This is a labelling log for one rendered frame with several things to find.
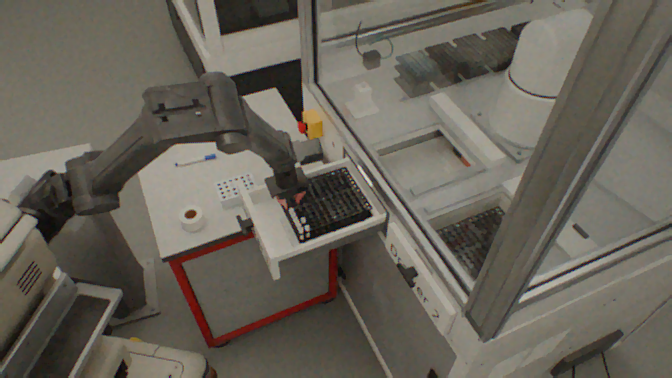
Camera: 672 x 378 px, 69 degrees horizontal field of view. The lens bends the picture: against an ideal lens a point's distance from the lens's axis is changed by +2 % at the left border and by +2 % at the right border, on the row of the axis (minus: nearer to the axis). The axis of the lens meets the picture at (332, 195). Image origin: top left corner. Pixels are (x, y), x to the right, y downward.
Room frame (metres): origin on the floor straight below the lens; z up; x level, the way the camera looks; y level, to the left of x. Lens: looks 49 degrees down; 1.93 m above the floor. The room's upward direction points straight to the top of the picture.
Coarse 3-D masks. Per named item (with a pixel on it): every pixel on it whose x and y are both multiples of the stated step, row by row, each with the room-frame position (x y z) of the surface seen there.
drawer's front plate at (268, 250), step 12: (240, 180) 0.92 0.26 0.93; (240, 192) 0.88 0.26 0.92; (252, 204) 0.83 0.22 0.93; (252, 216) 0.79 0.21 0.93; (252, 228) 0.82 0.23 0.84; (264, 228) 0.75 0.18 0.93; (264, 240) 0.71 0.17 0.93; (264, 252) 0.72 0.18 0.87; (276, 264) 0.66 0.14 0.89; (276, 276) 0.66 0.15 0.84
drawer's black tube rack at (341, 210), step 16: (336, 176) 0.99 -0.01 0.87; (352, 176) 0.96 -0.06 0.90; (320, 192) 0.90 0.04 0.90; (336, 192) 0.90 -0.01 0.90; (352, 192) 0.91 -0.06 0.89; (288, 208) 0.86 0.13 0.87; (304, 208) 0.86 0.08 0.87; (320, 208) 0.84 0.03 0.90; (336, 208) 0.84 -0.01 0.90; (352, 208) 0.84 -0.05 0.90; (368, 208) 0.84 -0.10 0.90; (304, 224) 0.79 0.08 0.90; (320, 224) 0.81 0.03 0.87; (336, 224) 0.81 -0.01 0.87; (304, 240) 0.76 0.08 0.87
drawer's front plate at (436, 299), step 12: (396, 228) 0.75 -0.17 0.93; (396, 240) 0.73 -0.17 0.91; (408, 252) 0.68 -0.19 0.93; (408, 264) 0.67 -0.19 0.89; (420, 264) 0.64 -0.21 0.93; (420, 276) 0.62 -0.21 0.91; (420, 288) 0.61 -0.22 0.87; (432, 288) 0.58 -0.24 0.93; (420, 300) 0.60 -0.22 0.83; (432, 300) 0.56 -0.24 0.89; (444, 300) 0.54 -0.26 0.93; (432, 312) 0.55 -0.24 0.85; (444, 312) 0.52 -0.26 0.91; (456, 312) 0.52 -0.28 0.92; (444, 324) 0.51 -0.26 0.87
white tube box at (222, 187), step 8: (240, 176) 1.06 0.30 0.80; (216, 184) 1.02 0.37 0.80; (224, 184) 1.02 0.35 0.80; (248, 184) 1.02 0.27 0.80; (256, 184) 1.02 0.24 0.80; (224, 192) 0.99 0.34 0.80; (232, 192) 0.99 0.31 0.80; (224, 200) 0.96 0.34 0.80; (232, 200) 0.97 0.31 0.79; (224, 208) 0.95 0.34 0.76
